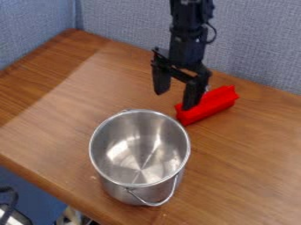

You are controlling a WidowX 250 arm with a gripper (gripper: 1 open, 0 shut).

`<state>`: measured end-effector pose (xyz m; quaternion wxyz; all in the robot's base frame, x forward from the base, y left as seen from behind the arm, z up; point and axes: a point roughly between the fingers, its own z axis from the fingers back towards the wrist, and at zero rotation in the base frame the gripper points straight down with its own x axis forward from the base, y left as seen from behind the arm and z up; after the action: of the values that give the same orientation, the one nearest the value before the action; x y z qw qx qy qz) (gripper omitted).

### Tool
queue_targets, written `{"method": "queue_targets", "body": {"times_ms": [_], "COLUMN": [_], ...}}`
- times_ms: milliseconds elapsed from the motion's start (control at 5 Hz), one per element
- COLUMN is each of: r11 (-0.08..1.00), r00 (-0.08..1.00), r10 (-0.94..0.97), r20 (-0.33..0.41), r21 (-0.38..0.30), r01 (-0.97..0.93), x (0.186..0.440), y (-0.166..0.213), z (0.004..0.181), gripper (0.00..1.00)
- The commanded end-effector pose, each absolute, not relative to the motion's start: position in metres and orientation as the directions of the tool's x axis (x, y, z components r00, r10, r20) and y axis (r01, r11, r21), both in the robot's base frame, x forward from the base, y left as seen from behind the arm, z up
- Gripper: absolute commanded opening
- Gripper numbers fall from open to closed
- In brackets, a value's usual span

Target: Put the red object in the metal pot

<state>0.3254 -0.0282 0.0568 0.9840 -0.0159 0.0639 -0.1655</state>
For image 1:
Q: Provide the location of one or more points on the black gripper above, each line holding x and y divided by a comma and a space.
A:
184, 55

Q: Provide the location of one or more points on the red plastic block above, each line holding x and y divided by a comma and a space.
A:
215, 102

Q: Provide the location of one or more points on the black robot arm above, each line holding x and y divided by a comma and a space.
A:
191, 14

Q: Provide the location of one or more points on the stainless steel pot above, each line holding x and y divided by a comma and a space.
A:
140, 150

